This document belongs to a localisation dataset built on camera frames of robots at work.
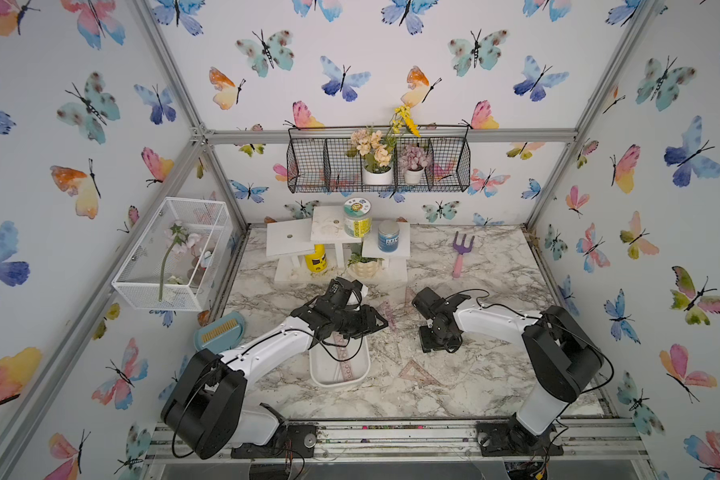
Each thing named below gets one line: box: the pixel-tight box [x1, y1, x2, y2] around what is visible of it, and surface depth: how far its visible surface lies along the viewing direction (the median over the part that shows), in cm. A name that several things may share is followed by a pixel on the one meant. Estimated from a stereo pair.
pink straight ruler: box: [332, 331, 353, 382], surface depth 86 cm
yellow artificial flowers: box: [392, 104, 422, 138], surface depth 84 cm
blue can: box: [377, 220, 400, 253], surface depth 90 cm
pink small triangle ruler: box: [398, 359, 445, 387], surface depth 86 cm
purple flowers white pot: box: [398, 144, 432, 185], surface depth 92 cm
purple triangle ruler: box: [378, 300, 398, 333], surface depth 98 cm
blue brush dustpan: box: [193, 311, 246, 355], surface depth 93 cm
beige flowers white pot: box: [346, 128, 396, 185], surface depth 84 cm
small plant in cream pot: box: [348, 252, 385, 279], surface depth 100 cm
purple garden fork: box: [453, 231, 475, 278], surface depth 117 cm
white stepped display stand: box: [266, 206, 411, 282], surface depth 98 cm
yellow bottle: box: [305, 244, 328, 273], surface depth 103 cm
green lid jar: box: [343, 197, 373, 238], surface depth 84 cm
